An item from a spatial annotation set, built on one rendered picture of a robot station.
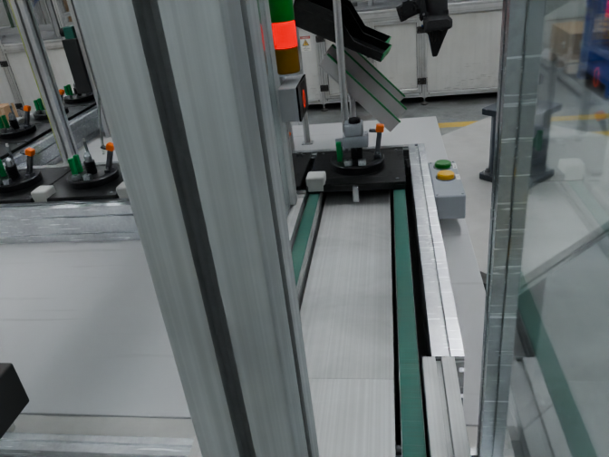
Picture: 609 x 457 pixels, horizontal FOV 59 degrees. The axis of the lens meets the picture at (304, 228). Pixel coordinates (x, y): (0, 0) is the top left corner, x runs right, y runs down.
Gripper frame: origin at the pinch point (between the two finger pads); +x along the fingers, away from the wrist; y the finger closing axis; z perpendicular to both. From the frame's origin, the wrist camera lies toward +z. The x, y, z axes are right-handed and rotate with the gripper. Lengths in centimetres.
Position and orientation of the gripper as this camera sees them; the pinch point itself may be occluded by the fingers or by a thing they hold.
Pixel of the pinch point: (434, 41)
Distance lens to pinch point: 139.2
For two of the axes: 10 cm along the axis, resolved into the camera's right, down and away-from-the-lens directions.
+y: -1.3, 4.7, -8.7
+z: -9.9, 0.3, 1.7
